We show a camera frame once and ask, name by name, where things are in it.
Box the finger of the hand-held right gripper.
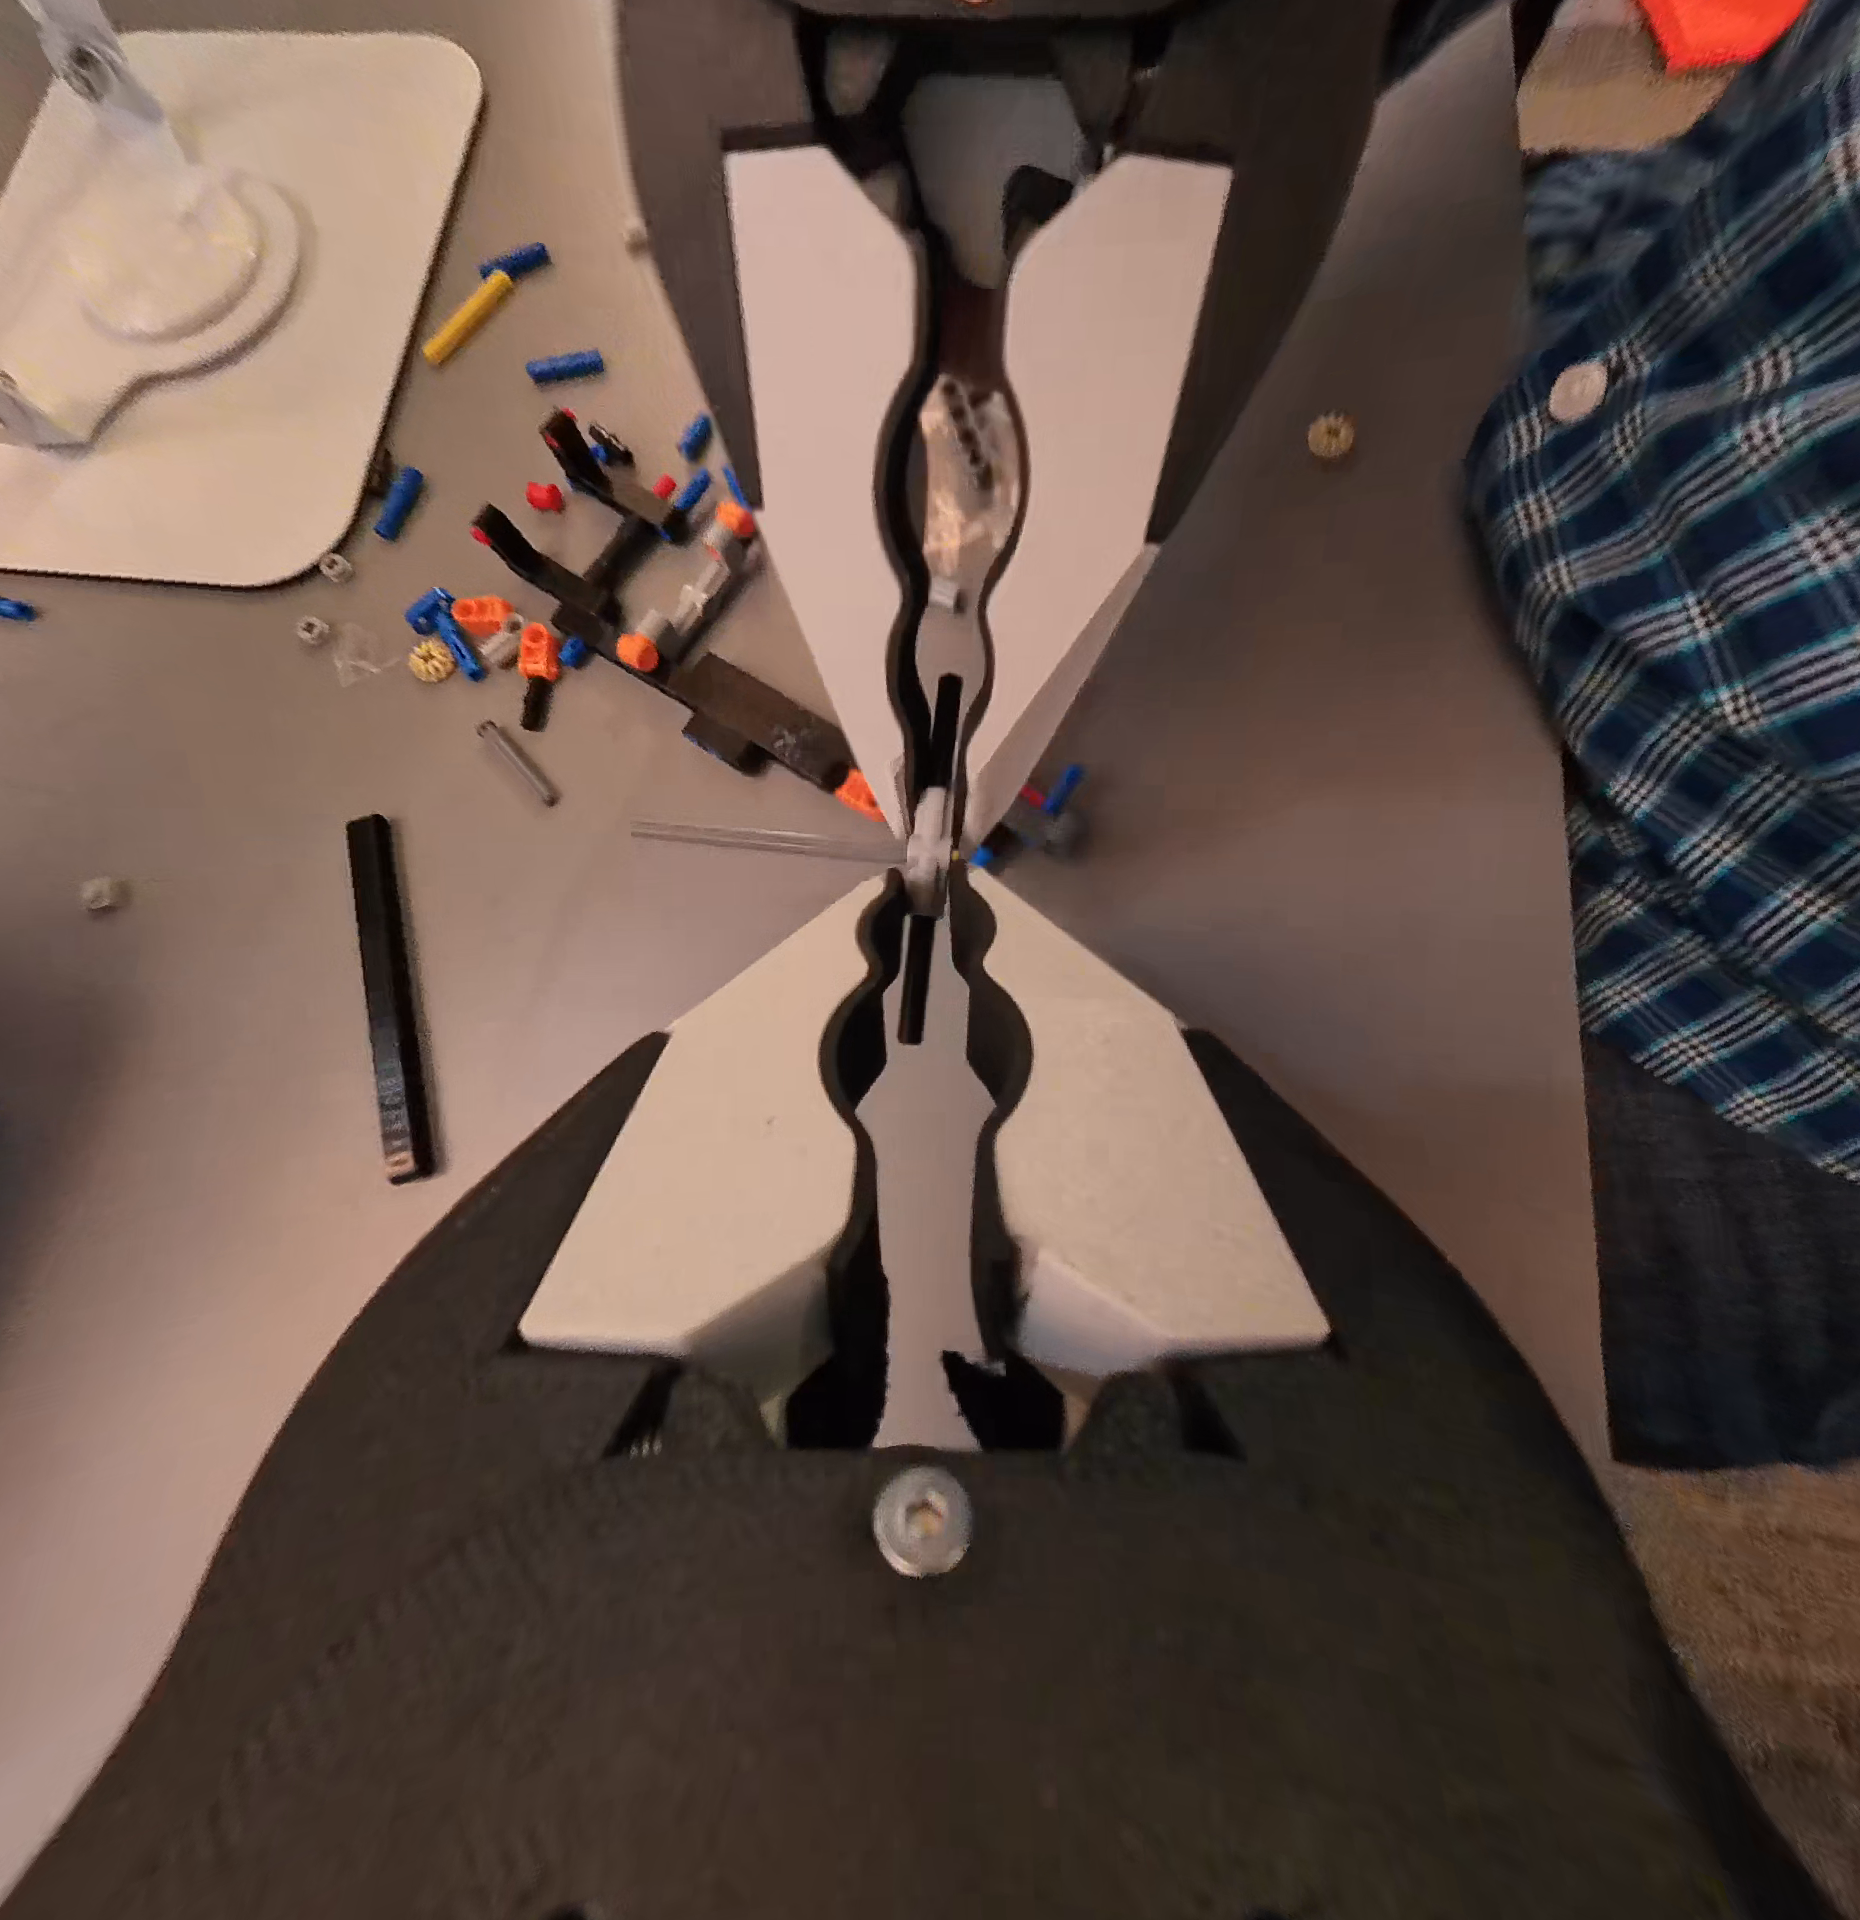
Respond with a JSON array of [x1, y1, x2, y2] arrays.
[[954, 152, 1233, 832], [723, 147, 945, 839]]

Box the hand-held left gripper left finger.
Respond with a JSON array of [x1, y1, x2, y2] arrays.
[[519, 878, 902, 1448]]

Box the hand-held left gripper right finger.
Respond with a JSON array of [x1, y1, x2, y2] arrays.
[[940, 874, 1326, 1448]]

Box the black axle grey connector assembly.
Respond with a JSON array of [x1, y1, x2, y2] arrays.
[[896, 673, 969, 1045]]

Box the long black lego beam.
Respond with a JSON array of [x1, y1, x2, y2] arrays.
[[344, 813, 436, 1187]]

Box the yellow lego axle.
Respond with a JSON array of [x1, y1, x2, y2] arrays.
[[420, 269, 518, 367]]

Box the dark grey lego axle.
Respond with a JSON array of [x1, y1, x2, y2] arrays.
[[472, 718, 559, 807]]

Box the blue lego axle with connector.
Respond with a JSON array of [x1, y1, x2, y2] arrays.
[[404, 588, 492, 687]]

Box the orange plastic object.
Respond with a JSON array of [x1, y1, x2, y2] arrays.
[[1630, 0, 1820, 72]]

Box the white stand with flat base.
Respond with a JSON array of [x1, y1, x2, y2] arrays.
[[0, 0, 486, 591]]

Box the person's plaid shirt torso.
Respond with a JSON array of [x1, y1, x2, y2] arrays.
[[1466, 0, 1860, 1188]]

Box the person's dark trousers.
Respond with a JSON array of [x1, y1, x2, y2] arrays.
[[1582, 1033, 1860, 1469]]

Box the black lego frame assembly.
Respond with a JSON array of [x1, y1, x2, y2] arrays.
[[472, 406, 1090, 874]]

